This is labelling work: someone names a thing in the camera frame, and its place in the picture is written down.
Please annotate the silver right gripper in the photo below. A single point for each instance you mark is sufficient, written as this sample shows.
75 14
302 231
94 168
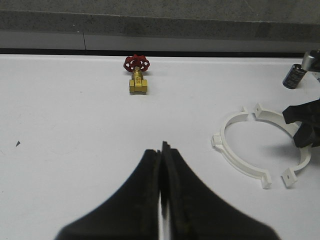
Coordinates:
308 113

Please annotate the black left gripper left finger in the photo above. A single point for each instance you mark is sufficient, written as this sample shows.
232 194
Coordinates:
131 213

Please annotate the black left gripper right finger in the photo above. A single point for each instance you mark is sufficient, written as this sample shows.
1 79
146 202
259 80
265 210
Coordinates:
194 212

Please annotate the white half pipe clamp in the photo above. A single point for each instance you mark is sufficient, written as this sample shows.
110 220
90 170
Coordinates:
219 142
289 175

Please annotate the black cylindrical capacitor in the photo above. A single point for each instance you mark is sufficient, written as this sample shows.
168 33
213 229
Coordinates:
294 76

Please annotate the grey stone counter ledge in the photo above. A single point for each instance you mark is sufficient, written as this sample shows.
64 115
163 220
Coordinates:
228 26

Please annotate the brass valve red handwheel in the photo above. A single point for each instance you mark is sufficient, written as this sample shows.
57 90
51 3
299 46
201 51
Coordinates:
136 65

